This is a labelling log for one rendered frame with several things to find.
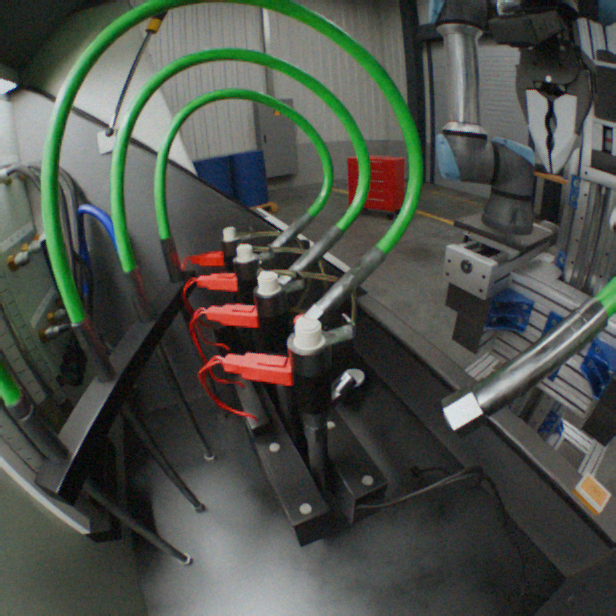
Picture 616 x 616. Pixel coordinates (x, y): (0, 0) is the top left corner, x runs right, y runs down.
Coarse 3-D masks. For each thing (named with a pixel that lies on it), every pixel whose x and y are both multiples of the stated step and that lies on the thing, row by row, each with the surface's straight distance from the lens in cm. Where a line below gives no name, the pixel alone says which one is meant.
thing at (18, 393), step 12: (612, 288) 18; (600, 300) 17; (612, 300) 17; (612, 312) 18; (0, 360) 22; (0, 372) 21; (0, 384) 22; (12, 384) 22; (12, 396) 22; (24, 396) 23; (12, 408) 22; (24, 408) 22
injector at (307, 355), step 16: (304, 352) 19; (320, 352) 19; (304, 368) 20; (320, 368) 20; (304, 384) 21; (320, 384) 21; (336, 384) 24; (352, 384) 24; (304, 400) 22; (320, 400) 22; (336, 400) 24; (304, 416) 24; (320, 416) 24; (320, 432) 26; (320, 448) 28; (320, 464) 30; (320, 480) 33
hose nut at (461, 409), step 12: (456, 396) 16; (468, 396) 15; (444, 408) 15; (456, 408) 15; (468, 408) 15; (456, 420) 15; (468, 420) 15; (480, 420) 16; (456, 432) 15; (468, 432) 16
